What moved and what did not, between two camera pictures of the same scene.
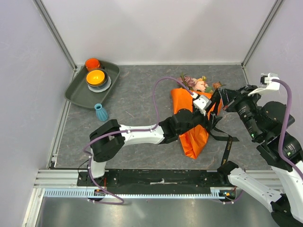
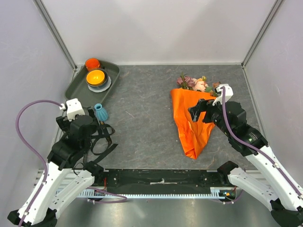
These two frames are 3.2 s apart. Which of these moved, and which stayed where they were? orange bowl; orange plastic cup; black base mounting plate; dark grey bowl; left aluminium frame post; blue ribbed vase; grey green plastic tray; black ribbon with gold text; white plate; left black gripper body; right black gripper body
Moved: right black gripper body; left black gripper body; black ribbon with gold text
Stayed: orange bowl; white plate; black base mounting plate; orange plastic cup; blue ribbed vase; grey green plastic tray; left aluminium frame post; dark grey bowl
